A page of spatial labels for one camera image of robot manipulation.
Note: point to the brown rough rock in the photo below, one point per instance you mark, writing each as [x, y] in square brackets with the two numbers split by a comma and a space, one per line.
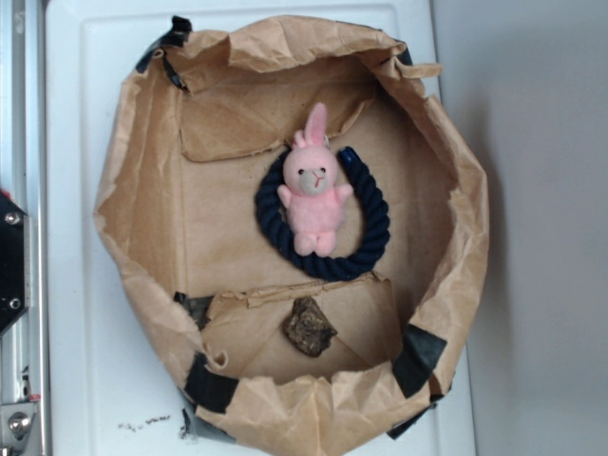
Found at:
[308, 328]

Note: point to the pink plush bunny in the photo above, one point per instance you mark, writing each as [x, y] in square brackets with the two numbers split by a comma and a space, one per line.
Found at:
[314, 202]

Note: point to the brown paper bag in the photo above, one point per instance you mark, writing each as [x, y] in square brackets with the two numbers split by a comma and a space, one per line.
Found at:
[187, 207]

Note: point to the black metal bracket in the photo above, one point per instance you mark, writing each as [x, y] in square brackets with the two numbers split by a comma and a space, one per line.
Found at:
[14, 262]

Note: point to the aluminium frame rail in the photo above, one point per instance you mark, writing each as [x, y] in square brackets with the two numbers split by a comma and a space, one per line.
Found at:
[25, 403]

